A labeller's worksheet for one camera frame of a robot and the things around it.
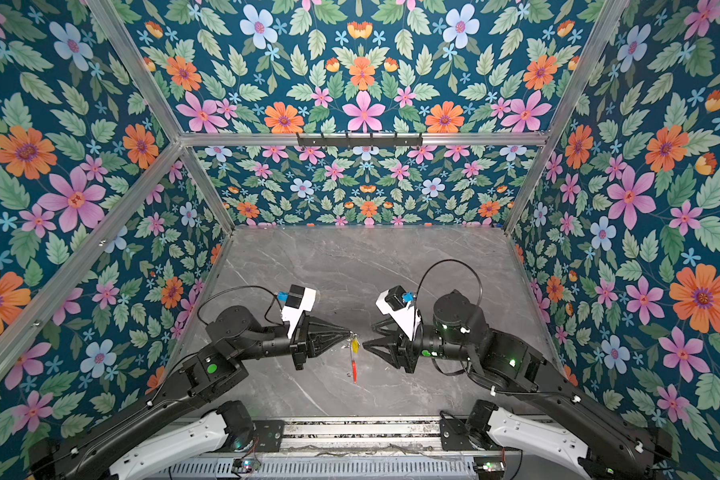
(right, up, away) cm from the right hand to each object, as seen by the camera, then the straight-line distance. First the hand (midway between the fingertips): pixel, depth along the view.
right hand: (370, 334), depth 56 cm
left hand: (-4, +1, -4) cm, 6 cm away
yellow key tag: (-3, -2, 0) cm, 4 cm away
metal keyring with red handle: (-6, -17, +31) cm, 35 cm away
